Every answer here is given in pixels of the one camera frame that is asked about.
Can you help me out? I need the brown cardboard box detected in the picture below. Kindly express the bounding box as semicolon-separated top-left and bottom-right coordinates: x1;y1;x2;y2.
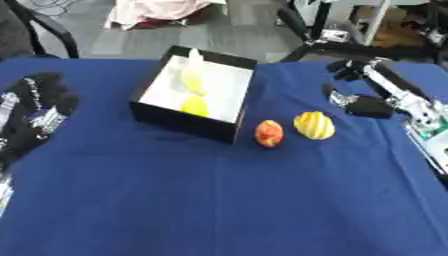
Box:
348;5;426;48

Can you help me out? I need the yellow ribbed toy fruit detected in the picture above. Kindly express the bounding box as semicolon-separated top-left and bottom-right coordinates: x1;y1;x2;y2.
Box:
292;111;338;141

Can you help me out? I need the red orange toy fruit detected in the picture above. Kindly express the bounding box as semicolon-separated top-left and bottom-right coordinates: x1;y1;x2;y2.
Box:
253;119;286;149

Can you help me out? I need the yellow round toy fruit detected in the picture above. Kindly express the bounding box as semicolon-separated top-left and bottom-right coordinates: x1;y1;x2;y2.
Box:
180;95;210;118

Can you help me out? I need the pink cloth bag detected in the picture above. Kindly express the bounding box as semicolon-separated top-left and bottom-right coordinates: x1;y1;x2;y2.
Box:
103;0;214;31

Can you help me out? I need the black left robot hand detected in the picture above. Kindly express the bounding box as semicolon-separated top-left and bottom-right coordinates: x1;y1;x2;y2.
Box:
0;71;81;161

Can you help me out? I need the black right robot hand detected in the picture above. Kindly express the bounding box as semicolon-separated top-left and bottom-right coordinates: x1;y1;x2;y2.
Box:
320;58;436;120

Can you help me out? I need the black box with white inside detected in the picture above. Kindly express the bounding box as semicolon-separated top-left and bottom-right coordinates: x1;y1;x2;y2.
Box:
127;45;259;145

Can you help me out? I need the black office chair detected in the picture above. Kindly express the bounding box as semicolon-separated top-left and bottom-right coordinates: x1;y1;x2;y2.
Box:
0;0;81;60

